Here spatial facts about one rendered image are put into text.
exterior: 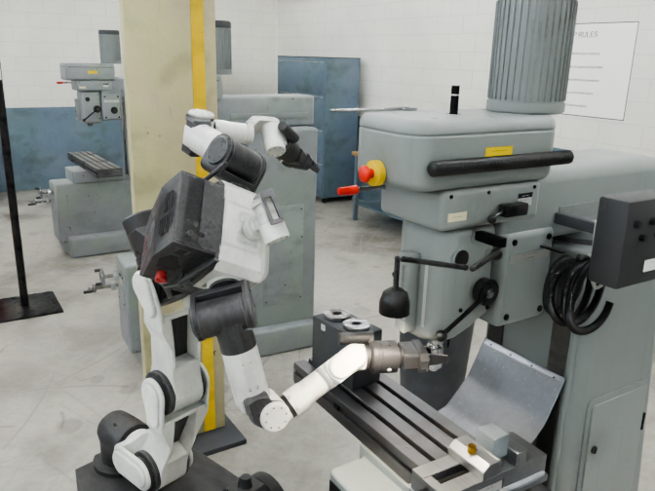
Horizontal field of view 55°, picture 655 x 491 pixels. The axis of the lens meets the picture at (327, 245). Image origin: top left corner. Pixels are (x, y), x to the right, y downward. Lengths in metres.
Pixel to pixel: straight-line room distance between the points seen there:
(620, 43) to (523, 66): 4.75
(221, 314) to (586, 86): 5.45
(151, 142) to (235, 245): 1.52
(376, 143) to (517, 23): 0.47
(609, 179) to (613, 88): 4.50
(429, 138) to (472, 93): 6.18
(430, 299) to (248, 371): 0.48
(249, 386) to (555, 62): 1.09
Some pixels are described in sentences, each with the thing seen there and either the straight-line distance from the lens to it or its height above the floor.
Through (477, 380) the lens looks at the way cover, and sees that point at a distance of 2.15.
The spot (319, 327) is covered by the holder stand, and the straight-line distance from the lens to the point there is 2.15.
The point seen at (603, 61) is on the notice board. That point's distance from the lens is 6.50.
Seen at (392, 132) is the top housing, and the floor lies 1.86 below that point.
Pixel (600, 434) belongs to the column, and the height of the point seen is 0.94.
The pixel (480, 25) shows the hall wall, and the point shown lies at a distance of 7.55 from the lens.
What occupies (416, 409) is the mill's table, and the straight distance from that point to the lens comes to 2.04.
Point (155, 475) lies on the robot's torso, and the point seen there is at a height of 0.70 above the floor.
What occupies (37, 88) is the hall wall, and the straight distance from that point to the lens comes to 10.29.
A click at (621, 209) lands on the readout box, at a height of 1.70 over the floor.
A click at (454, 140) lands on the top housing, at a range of 1.45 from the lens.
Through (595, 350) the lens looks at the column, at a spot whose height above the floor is 1.23.
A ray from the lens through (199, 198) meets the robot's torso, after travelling 1.59.
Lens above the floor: 2.02
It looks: 17 degrees down
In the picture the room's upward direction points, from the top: 2 degrees clockwise
